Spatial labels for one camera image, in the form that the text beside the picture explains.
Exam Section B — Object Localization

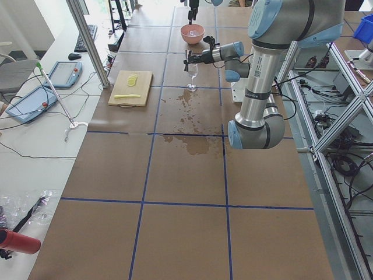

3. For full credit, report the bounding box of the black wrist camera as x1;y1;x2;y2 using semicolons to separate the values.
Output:
203;36;220;51

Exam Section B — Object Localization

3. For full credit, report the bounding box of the clear plastic bag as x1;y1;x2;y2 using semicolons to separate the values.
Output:
1;190;62;230

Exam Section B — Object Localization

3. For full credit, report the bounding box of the black computer mouse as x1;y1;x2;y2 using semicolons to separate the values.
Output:
68;52;82;61

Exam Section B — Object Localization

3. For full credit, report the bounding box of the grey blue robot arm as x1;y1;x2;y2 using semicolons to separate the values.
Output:
184;0;345;149
188;0;223;25

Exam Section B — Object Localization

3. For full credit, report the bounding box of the bamboo cutting board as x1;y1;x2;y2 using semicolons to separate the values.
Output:
108;71;153;107

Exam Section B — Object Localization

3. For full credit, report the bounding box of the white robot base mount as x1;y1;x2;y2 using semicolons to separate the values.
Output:
231;79;246;103

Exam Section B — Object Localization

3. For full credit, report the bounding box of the grey chair left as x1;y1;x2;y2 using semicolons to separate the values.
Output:
1;59;39;102

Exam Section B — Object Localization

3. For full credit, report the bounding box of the yellow plastic knife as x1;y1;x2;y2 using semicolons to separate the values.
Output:
114;94;142;99

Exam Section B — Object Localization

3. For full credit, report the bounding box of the grabber stick green tip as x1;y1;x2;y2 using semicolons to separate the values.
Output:
36;62;88;142

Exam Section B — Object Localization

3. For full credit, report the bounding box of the pile of clear ice cubes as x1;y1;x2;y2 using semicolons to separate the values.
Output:
186;30;199;37

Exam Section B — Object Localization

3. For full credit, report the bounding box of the teach pendant far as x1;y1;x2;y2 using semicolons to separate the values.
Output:
48;61;83;89

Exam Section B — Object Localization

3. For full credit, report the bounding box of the teach pendant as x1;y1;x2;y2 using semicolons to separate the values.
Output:
48;61;83;89
5;86;57;123

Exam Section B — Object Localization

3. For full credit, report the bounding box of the blue storage bin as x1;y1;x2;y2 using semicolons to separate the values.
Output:
353;14;373;44

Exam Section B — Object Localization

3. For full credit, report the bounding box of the clear wine glass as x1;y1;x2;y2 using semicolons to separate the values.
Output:
186;64;198;92

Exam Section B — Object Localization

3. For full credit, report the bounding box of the pink bowl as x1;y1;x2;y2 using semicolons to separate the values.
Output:
180;24;205;45

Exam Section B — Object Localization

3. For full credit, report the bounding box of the steel double jigger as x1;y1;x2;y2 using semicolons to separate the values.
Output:
184;50;190;72

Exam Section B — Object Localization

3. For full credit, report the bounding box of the red thermos bottle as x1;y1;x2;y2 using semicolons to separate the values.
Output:
1;229;41;254

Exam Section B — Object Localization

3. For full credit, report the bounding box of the aluminium frame rack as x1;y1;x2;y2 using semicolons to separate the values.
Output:
278;37;372;279

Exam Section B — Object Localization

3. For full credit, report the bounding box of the aluminium frame post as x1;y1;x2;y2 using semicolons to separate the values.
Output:
66;0;110;89

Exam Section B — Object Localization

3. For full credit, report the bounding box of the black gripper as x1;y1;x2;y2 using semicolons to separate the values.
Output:
188;0;199;25
186;50;213;64

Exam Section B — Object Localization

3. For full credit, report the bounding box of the teach pendant near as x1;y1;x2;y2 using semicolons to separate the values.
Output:
5;86;57;123

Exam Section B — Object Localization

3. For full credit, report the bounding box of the black keyboard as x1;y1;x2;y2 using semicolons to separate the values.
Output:
73;24;98;53

